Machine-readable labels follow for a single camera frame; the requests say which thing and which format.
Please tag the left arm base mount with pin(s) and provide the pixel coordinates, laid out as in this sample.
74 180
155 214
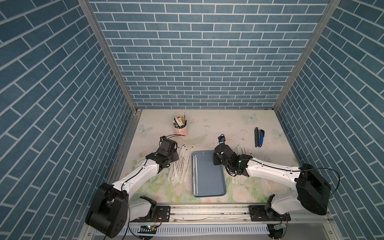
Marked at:
156 215

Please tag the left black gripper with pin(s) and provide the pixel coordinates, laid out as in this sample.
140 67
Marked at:
175 155

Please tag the pink pen cup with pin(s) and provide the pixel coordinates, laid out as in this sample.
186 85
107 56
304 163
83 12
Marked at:
182 131

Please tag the aluminium front rail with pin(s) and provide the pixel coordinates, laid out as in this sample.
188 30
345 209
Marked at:
232 214

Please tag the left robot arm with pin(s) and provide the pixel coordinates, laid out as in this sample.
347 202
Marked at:
111 209

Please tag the pile wrapped straws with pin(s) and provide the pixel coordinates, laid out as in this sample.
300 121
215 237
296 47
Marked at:
180 170
240 149

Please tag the white slotted cable duct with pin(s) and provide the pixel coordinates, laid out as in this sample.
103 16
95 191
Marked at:
205 230

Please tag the right pile wrapped straws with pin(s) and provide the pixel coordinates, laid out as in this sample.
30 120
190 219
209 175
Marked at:
240 149

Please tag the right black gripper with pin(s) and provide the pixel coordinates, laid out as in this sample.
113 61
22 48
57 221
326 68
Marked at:
215 157

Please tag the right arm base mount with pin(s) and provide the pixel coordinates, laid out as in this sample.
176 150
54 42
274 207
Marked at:
268 213

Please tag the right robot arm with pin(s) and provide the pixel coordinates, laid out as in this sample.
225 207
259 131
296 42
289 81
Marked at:
309 190

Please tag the left pile wrapped straws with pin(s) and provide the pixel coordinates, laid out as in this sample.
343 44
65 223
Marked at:
180 170

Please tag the blue plastic storage tray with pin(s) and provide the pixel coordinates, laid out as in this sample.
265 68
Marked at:
211 179

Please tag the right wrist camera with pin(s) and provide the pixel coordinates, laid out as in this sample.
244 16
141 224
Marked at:
221 139

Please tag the black and blue stapler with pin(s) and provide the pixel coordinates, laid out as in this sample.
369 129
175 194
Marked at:
259 137

